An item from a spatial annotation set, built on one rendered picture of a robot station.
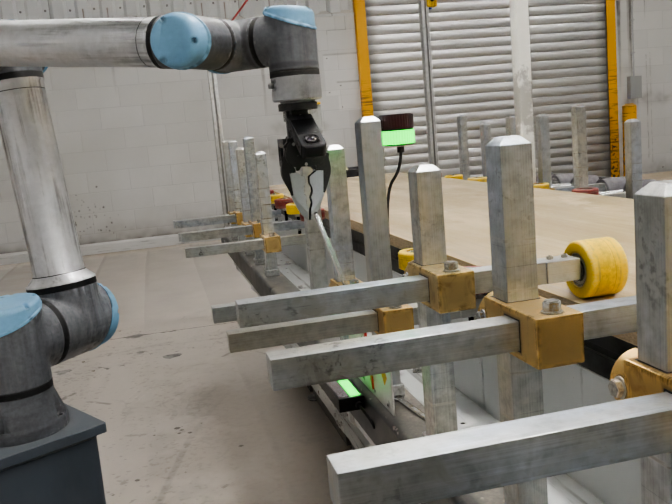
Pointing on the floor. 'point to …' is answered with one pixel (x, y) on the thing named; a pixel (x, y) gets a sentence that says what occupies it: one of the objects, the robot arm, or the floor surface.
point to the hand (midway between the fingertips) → (309, 213)
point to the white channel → (519, 18)
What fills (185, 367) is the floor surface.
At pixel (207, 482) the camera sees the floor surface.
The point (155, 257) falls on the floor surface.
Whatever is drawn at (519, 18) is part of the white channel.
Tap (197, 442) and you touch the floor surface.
